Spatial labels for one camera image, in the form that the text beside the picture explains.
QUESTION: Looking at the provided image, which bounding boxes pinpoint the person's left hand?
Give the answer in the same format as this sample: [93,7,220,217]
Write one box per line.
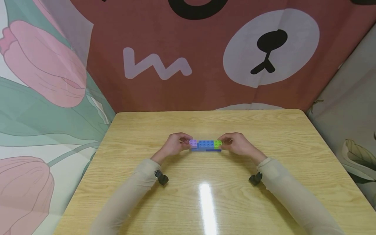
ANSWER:
[159,132,194,157]

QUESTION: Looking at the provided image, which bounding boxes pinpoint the person's right hand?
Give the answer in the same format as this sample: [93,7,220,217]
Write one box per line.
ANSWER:
[218,132,259,157]

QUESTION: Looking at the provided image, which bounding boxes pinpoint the person's left forearm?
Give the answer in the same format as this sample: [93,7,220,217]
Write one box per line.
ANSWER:
[89,150,168,235]

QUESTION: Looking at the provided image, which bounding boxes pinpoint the person's right forearm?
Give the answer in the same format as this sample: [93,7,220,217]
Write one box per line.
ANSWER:
[250,149,346,235]

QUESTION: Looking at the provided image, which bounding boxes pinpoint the black wrist band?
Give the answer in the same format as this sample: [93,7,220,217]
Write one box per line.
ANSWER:
[155,170,169,186]
[249,172,263,186]

